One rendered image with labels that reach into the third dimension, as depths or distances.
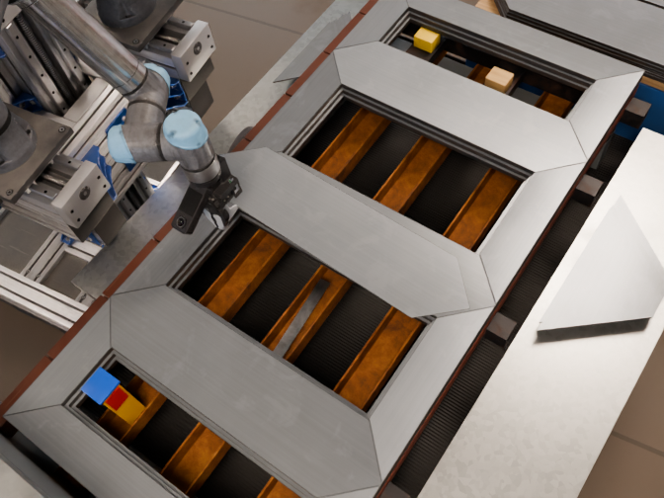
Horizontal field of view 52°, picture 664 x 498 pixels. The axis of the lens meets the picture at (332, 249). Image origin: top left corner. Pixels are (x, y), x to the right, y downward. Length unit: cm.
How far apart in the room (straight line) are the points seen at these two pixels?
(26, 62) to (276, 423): 103
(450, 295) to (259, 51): 200
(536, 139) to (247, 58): 179
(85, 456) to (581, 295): 111
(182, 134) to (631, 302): 102
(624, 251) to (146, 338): 110
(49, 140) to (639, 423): 189
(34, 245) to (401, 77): 148
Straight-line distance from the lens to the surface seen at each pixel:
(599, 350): 161
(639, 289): 166
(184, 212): 147
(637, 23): 208
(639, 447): 238
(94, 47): 137
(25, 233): 271
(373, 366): 162
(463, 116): 178
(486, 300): 150
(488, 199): 184
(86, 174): 167
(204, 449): 163
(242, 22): 341
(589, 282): 163
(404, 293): 150
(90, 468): 151
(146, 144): 136
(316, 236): 158
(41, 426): 159
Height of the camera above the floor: 220
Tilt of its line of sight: 60 degrees down
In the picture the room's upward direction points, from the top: 12 degrees counter-clockwise
